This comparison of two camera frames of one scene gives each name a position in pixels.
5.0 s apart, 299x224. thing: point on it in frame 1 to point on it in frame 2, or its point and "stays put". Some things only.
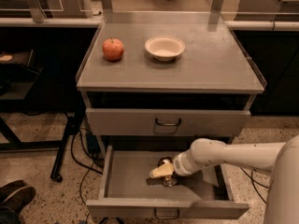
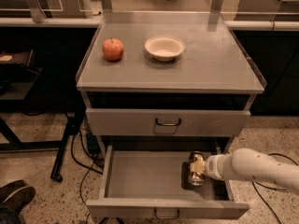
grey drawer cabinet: (155, 84) stays put
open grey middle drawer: (127, 191) stays put
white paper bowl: (164, 48) stays put
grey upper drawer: (166, 122) stays put
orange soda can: (168, 180) to (195, 178)
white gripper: (178, 166) to (214, 166)
